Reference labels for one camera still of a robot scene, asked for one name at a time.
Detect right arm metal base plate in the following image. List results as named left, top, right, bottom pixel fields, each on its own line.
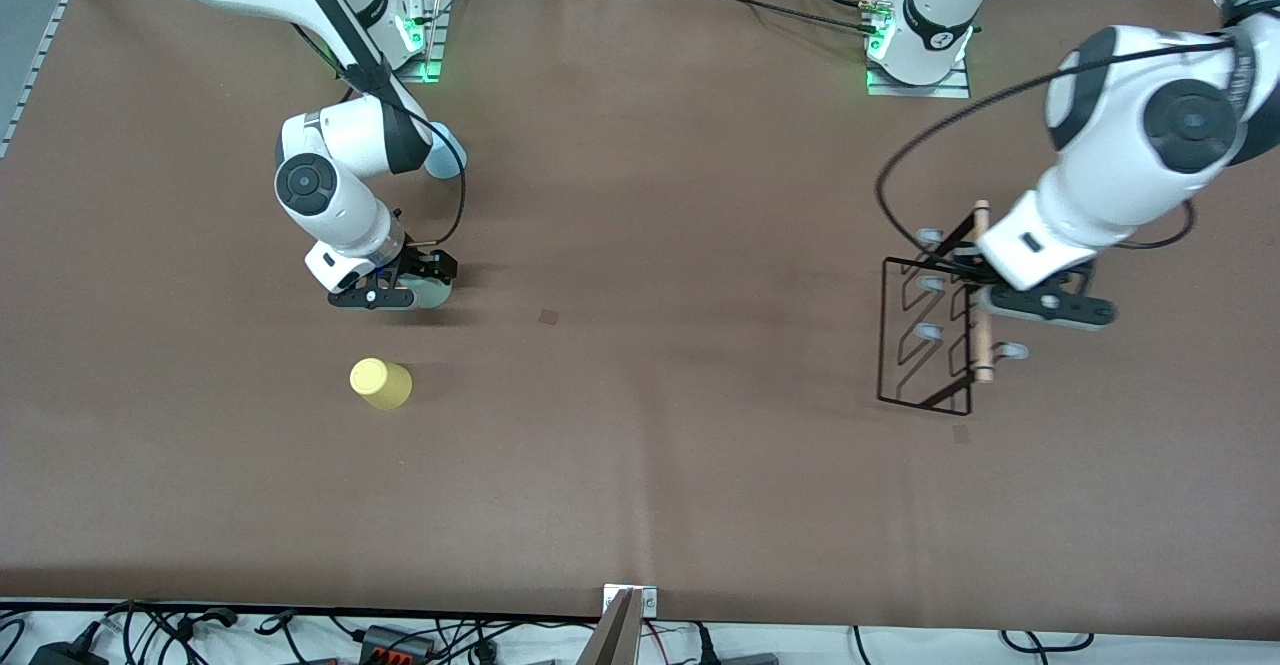
left=395, top=0, right=447, bottom=84

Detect small metal corner bracket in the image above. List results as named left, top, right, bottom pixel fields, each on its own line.
left=602, top=585, right=659, bottom=618

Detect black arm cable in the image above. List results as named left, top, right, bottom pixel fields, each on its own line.
left=875, top=33, right=1236, bottom=258
left=290, top=23, right=469, bottom=246

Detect black braided table cable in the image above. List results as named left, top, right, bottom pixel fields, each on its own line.
left=640, top=0, right=886, bottom=36

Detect black wire cup holder rack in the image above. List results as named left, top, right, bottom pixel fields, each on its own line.
left=877, top=198, right=1031, bottom=418

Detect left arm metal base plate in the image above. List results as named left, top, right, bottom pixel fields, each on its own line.
left=866, top=53, right=972, bottom=99

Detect aluminium profile beam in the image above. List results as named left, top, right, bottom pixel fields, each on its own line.
left=577, top=587, right=646, bottom=665

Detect yellow plastic cup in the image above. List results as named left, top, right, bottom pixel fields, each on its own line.
left=349, top=357, right=413, bottom=411

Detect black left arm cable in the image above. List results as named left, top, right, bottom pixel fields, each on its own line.
left=875, top=33, right=1236, bottom=258

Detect slotted aluminium edge rail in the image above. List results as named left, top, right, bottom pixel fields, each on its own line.
left=0, top=0, right=105, bottom=161

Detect black power adapter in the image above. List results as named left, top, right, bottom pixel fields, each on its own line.
left=28, top=640, right=109, bottom=665

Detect table cover sheet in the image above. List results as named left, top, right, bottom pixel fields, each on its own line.
left=0, top=0, right=1280, bottom=641

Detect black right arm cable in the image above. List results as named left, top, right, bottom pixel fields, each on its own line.
left=290, top=23, right=469, bottom=246

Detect black orange cable connector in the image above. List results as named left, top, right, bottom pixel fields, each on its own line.
left=358, top=625, right=437, bottom=662

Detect light blue plastic cup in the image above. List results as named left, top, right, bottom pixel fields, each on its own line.
left=425, top=125, right=468, bottom=181

